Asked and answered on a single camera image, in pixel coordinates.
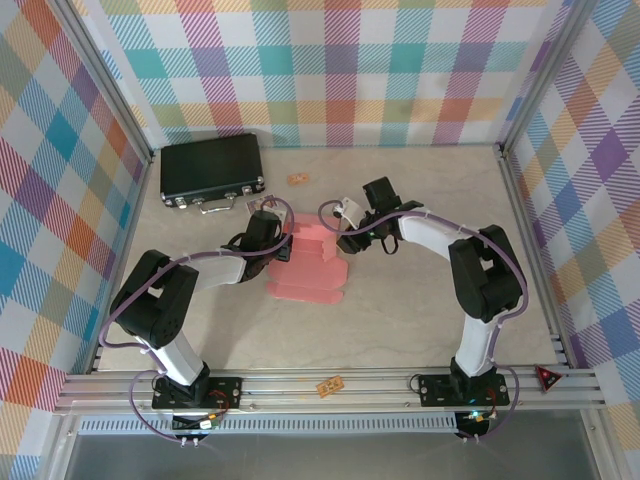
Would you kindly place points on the pink paper box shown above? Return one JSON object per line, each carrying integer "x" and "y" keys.
{"x": 310, "y": 280}

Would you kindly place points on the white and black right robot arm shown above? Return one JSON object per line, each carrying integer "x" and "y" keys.
{"x": 475, "y": 345}

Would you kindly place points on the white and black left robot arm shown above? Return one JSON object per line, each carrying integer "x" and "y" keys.
{"x": 180, "y": 360}

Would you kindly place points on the small purple printed card box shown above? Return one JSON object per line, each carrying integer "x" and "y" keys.
{"x": 257, "y": 202}

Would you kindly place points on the small orange tag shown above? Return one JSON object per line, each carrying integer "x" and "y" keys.
{"x": 297, "y": 178}

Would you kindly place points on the black briefcase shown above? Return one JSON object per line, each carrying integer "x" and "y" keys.
{"x": 210, "y": 167}

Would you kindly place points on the orange printed tag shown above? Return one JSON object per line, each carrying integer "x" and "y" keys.
{"x": 329, "y": 387}

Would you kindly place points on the black power connector board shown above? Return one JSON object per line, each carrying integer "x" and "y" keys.
{"x": 472, "y": 419}
{"x": 200, "y": 424}

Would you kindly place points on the grey metal panel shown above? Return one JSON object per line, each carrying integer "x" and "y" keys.
{"x": 325, "y": 457}

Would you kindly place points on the red triangle sign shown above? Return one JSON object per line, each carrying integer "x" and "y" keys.
{"x": 548, "y": 377}

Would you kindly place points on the aluminium side rail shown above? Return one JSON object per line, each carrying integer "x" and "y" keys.
{"x": 525, "y": 225}
{"x": 131, "y": 225}

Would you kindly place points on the aluminium frame rail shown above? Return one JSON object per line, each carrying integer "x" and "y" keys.
{"x": 290, "y": 392}

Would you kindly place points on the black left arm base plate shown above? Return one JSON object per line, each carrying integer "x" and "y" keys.
{"x": 227, "y": 387}

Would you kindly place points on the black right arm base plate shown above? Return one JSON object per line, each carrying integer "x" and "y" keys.
{"x": 430, "y": 387}

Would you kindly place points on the aluminium frame post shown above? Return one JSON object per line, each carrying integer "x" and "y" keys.
{"x": 106, "y": 75}
{"x": 545, "y": 75}

